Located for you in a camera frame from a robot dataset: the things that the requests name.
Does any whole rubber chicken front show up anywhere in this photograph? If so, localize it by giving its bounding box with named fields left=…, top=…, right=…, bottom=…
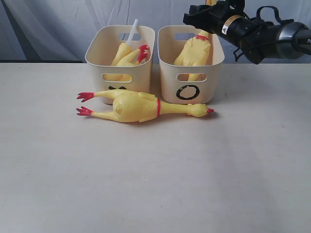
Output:
left=173, top=0, right=219, bottom=82

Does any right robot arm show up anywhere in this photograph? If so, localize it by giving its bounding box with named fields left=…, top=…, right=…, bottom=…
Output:
left=183, top=0, right=311, bottom=64

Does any whole rubber chicken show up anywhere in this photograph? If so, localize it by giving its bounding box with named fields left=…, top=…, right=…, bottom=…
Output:
left=173, top=0, right=219, bottom=82
left=77, top=89, right=214, bottom=123

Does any rubber chicken head with tube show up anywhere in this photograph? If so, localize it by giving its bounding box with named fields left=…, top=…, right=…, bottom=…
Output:
left=111, top=19, right=139, bottom=66

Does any whole rubber chicken rear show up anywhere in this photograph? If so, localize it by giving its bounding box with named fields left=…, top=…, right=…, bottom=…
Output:
left=77, top=89, right=214, bottom=123

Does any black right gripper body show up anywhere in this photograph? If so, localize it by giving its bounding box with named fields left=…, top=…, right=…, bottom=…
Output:
left=204, top=0, right=258, bottom=41

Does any headless rubber chicken body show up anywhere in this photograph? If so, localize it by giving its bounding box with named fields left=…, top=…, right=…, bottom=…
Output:
left=104, top=43, right=149, bottom=82

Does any cream bin marked X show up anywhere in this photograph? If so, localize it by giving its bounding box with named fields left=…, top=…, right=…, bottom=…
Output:
left=85, top=25, right=156, bottom=93

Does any cream bin marked O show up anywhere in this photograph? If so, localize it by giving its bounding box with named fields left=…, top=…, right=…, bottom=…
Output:
left=157, top=25, right=225, bottom=104

